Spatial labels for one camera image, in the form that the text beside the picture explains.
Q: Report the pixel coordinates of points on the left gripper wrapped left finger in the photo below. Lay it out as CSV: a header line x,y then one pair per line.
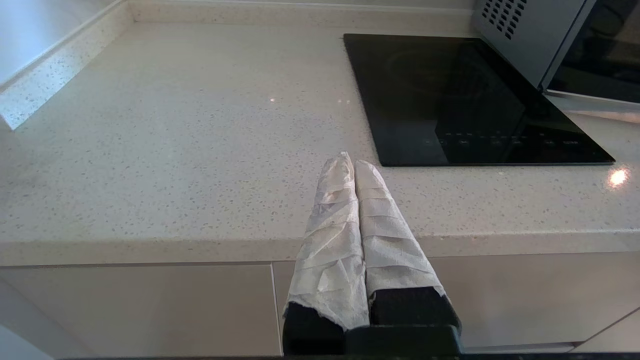
x,y
330,260

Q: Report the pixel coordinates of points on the left gripper wrapped right finger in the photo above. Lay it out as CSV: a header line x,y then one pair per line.
x,y
390,250

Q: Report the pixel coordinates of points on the silver Panasonic microwave oven body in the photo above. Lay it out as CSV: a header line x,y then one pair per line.
x,y
530,40

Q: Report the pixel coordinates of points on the beige cabinet front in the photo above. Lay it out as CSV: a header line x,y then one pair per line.
x,y
140,310
620,337
525,295

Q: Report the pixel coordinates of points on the black glass induction cooktop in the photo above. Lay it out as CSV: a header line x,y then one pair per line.
x,y
450,100

